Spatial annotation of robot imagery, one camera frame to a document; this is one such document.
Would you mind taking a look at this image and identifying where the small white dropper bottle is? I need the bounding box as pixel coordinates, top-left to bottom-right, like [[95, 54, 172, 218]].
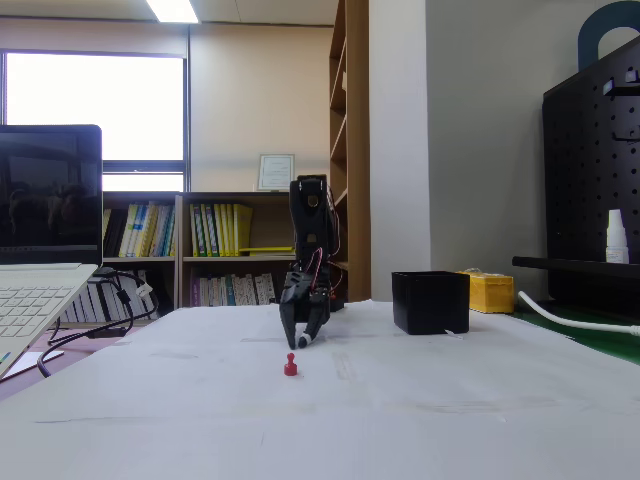
[[605, 209, 631, 265]]

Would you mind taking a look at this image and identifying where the framed white certificate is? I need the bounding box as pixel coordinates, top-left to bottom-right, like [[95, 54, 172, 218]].
[[258, 153, 296, 193]]

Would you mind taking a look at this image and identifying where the white power cable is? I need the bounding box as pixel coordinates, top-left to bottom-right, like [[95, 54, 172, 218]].
[[517, 290, 640, 337]]

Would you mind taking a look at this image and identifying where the thick black cable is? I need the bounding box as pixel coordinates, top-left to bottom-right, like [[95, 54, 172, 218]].
[[37, 279, 136, 380]]

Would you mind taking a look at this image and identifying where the yellow spine book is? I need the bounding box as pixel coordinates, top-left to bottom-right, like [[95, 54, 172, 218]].
[[232, 203, 254, 258]]

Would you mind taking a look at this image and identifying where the white laptop with dark screen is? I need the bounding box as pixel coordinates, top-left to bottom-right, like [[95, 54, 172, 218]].
[[0, 123, 104, 384]]

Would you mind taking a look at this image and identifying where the black pegboard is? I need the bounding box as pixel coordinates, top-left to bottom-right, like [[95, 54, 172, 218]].
[[542, 33, 640, 307]]

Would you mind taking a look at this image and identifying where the black looped usb cable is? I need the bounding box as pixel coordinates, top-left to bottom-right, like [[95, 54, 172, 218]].
[[47, 268, 162, 347]]

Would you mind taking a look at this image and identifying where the ceiling light panel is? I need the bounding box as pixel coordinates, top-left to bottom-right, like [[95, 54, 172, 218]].
[[144, 0, 201, 24]]

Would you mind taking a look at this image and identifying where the black pegboard shelf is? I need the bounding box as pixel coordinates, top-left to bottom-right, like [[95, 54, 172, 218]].
[[511, 255, 640, 275]]

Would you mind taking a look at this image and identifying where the red and white servo wire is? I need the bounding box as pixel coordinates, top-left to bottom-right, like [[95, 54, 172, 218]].
[[307, 248, 346, 296]]

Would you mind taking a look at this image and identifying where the low brown bookshelf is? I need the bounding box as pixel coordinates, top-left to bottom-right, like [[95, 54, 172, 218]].
[[102, 191, 182, 324], [177, 191, 300, 309]]

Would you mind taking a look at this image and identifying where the teal arch shape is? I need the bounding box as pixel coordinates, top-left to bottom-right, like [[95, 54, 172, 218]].
[[577, 0, 640, 72]]

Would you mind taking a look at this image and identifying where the tall brown bookshelf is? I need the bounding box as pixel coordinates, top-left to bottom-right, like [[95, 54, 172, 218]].
[[328, 0, 372, 304]]

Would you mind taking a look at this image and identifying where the window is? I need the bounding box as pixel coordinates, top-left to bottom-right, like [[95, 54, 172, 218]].
[[0, 48, 191, 194]]

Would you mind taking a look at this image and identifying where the yellow cardboard box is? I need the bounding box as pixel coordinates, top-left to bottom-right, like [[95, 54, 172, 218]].
[[458, 268, 515, 315]]

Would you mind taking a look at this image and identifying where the black square container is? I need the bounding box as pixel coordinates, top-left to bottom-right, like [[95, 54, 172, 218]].
[[391, 270, 472, 336]]

